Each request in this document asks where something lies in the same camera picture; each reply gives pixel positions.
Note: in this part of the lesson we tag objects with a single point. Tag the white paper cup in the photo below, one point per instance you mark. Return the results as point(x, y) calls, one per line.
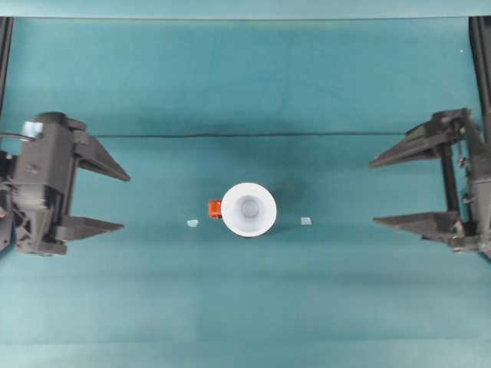
point(234, 199)

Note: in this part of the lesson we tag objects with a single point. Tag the black table frame rail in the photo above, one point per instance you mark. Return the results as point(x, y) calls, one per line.
point(481, 57)
point(4, 57)

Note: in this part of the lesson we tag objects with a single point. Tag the blue-green table cloth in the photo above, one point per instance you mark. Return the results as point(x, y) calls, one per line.
point(153, 287)

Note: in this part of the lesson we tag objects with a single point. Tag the white paper scrap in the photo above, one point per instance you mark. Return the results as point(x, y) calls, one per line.
point(305, 221)
point(192, 223)

